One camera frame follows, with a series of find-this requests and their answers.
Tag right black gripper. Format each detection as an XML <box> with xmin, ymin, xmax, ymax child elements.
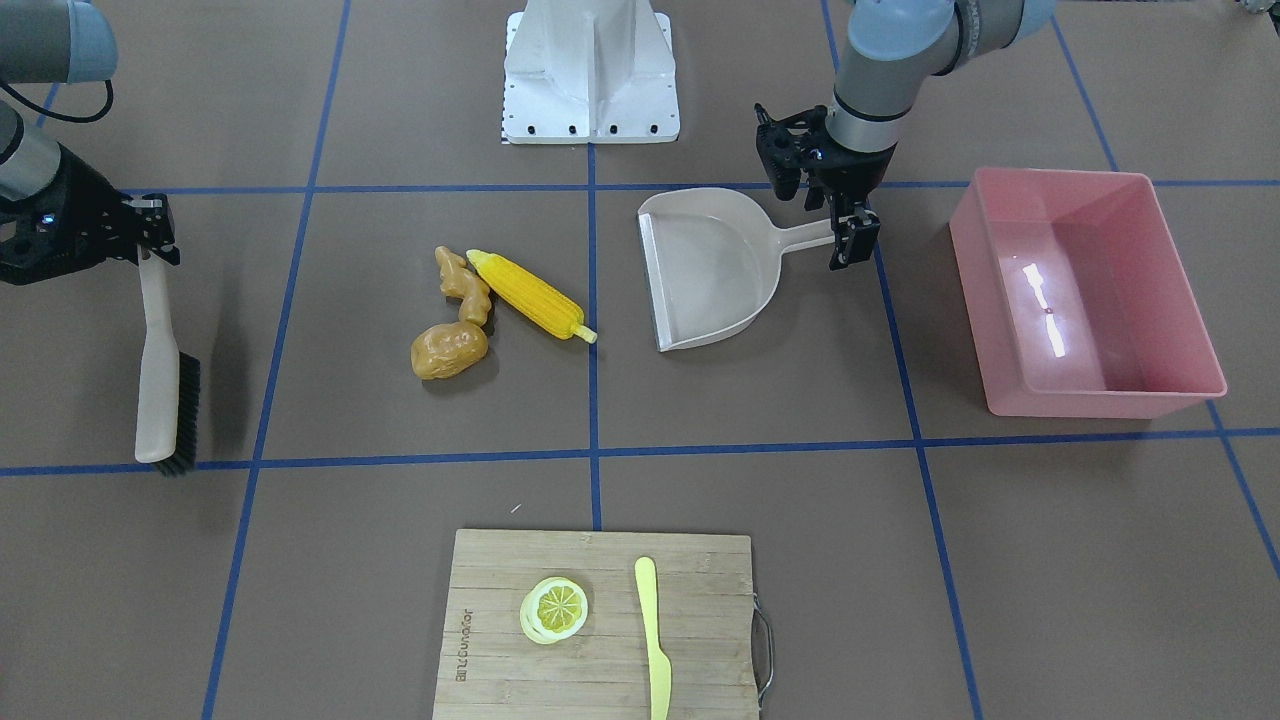
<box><xmin>1</xmin><ymin>150</ymin><xmax>180</xmax><ymax>286</ymax></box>

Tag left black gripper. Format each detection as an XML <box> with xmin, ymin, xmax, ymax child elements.
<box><xmin>806</xmin><ymin>141</ymin><xmax>897</xmax><ymax>272</ymax></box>

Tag beige plastic dustpan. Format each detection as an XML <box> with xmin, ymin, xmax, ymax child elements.
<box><xmin>637</xmin><ymin>187</ymin><xmax>833</xmax><ymax>354</ymax></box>

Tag beige hand brush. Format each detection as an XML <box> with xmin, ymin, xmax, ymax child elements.
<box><xmin>134</xmin><ymin>249</ymin><xmax>201</xmax><ymax>477</ymax></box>

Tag toy ginger root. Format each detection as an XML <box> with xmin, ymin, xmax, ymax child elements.
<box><xmin>434</xmin><ymin>246</ymin><xmax>493</xmax><ymax>327</ymax></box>

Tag yellow toy corn cob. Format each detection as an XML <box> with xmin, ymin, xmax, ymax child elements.
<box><xmin>465</xmin><ymin>249</ymin><xmax>598</xmax><ymax>345</ymax></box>

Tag toy brown potato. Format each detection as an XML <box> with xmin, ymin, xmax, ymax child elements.
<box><xmin>410</xmin><ymin>322</ymin><xmax>489</xmax><ymax>380</ymax></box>

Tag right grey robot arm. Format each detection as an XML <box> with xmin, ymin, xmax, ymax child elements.
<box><xmin>1</xmin><ymin>1</ymin><xmax>180</xmax><ymax>293</ymax></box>

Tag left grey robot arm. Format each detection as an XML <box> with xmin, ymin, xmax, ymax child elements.
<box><xmin>806</xmin><ymin>1</ymin><xmax>1056</xmax><ymax>270</ymax></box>

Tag pink plastic bin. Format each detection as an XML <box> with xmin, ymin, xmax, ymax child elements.
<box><xmin>948</xmin><ymin>167</ymin><xmax>1229</xmax><ymax>420</ymax></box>

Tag yellow lemon slices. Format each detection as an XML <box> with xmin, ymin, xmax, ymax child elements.
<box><xmin>518</xmin><ymin>577</ymin><xmax>589</xmax><ymax>644</ymax></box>

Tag yellow plastic knife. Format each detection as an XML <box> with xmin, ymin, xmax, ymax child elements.
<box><xmin>634</xmin><ymin>556</ymin><xmax>673</xmax><ymax>719</ymax></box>

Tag bamboo cutting board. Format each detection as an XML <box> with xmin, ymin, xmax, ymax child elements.
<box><xmin>431</xmin><ymin>529</ymin><xmax>764</xmax><ymax>719</ymax></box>

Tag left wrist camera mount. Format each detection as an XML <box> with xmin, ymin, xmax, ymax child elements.
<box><xmin>753</xmin><ymin>102</ymin><xmax>833</xmax><ymax>211</ymax></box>

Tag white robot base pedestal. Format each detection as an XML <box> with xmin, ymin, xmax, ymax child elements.
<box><xmin>500</xmin><ymin>1</ymin><xmax>681</xmax><ymax>145</ymax></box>

